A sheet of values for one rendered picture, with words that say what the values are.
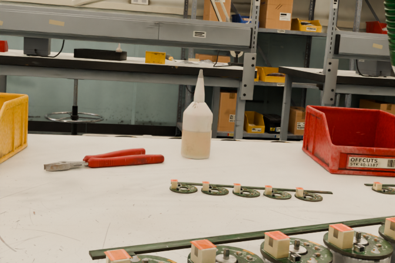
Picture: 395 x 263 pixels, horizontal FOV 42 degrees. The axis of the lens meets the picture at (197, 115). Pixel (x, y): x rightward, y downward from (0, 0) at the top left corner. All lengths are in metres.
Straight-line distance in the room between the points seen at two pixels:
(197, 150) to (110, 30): 1.94
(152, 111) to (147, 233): 4.33
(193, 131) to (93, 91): 4.08
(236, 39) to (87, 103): 2.34
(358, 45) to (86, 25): 1.37
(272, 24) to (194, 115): 3.87
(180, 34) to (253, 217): 2.14
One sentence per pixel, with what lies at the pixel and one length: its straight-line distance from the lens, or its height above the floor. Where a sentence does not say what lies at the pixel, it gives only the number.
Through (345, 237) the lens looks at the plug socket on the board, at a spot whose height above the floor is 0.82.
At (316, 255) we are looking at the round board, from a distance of 0.19.
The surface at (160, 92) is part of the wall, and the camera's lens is 4.66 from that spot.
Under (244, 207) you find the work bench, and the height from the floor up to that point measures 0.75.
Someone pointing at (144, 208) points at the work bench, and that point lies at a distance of 0.41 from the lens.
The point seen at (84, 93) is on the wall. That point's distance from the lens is 4.64.
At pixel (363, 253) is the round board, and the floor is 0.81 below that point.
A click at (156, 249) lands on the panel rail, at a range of 0.18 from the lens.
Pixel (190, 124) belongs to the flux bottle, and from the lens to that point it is 0.58.
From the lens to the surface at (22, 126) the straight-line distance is 0.59.
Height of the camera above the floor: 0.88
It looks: 8 degrees down
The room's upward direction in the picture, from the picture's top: 4 degrees clockwise
